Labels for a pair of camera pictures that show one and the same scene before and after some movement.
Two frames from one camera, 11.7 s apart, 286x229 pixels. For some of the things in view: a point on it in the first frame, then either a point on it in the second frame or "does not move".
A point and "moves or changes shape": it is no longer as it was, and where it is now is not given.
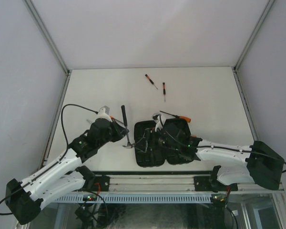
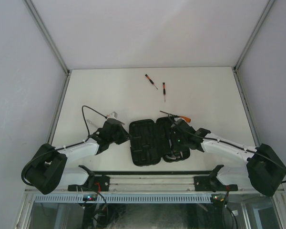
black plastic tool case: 148,153 moves or changes shape
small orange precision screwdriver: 149,79 does not move
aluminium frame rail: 171,183 does not move
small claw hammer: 129,145 -> 172,156
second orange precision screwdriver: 164,89 does not move
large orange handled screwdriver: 188,119 does not move
